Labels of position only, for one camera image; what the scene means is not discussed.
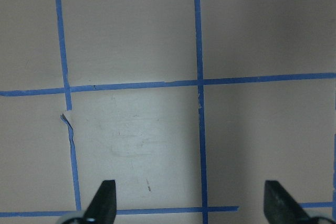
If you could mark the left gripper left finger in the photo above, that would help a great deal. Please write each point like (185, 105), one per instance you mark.
(102, 208)

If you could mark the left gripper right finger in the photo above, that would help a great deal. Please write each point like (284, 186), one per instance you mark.
(281, 208)

